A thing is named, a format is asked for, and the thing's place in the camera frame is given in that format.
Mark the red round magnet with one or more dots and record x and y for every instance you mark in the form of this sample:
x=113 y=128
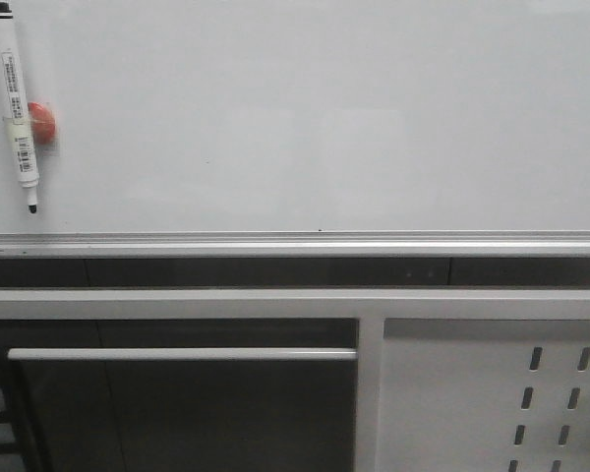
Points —
x=42 y=123

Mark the white whiteboard marker pen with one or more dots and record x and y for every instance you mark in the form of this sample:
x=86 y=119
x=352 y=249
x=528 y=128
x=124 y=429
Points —
x=16 y=115

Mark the large white whiteboard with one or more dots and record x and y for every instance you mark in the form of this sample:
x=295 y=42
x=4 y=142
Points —
x=305 y=128

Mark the white perforated metal panel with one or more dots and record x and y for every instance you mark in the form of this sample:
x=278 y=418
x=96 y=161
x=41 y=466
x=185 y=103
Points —
x=485 y=396

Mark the grey metal stand frame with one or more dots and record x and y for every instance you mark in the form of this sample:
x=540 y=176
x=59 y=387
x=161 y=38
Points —
x=370 y=308

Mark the white horizontal rail bar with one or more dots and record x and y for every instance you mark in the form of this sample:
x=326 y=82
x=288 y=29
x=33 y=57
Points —
x=182 y=354

